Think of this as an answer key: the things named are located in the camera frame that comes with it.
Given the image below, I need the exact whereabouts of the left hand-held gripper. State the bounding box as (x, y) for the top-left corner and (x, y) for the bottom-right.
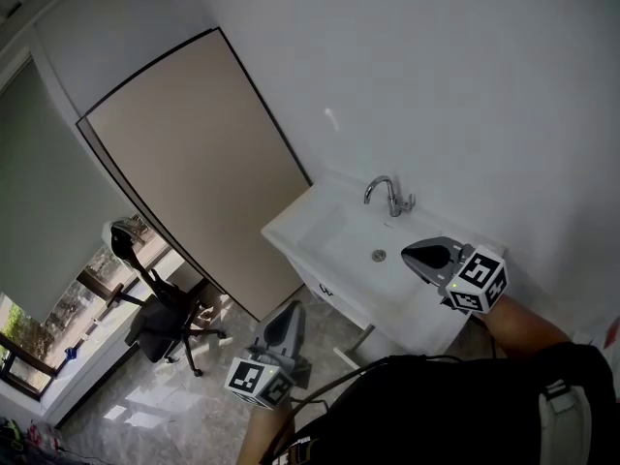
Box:
(225, 300), (310, 410)

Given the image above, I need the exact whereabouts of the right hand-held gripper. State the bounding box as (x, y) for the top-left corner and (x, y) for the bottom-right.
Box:
(401, 236), (509, 315)

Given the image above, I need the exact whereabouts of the person's right forearm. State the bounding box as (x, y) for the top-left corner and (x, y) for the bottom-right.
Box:
(481, 294), (573, 357)

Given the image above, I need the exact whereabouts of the person's left forearm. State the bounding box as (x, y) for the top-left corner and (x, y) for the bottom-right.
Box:
(235, 402), (296, 465)

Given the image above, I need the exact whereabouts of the chrome faucet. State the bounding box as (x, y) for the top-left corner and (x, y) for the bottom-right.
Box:
(362, 175), (417, 218)

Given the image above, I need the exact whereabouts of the white ceramic sink top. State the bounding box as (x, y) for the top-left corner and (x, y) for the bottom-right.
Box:
(261, 170), (508, 356)

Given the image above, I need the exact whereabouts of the black chest pack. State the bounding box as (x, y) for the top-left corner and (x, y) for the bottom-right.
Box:
(285, 433), (316, 465)

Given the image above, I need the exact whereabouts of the black office chair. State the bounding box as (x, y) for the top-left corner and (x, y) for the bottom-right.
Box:
(101, 215), (228, 378)

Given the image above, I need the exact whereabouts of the person's black shirt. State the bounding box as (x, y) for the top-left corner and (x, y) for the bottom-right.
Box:
(261, 341), (619, 465)

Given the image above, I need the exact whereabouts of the beige leaning board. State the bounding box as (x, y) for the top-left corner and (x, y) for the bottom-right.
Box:
(76, 26), (314, 323)

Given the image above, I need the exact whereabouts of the white garment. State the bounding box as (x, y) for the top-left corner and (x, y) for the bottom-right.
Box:
(101, 215), (146, 261)

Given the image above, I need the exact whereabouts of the large glass window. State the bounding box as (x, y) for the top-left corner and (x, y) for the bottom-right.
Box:
(0, 239), (171, 396)

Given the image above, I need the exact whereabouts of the wide grey roller blind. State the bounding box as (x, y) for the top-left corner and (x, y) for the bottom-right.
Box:
(0, 55), (137, 322)

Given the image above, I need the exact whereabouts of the black chest cable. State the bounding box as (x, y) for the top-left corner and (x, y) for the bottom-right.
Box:
(263, 354), (461, 463)

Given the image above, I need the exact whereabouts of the grey shoulder strap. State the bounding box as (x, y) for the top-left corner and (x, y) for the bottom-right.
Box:
(537, 379), (595, 465)

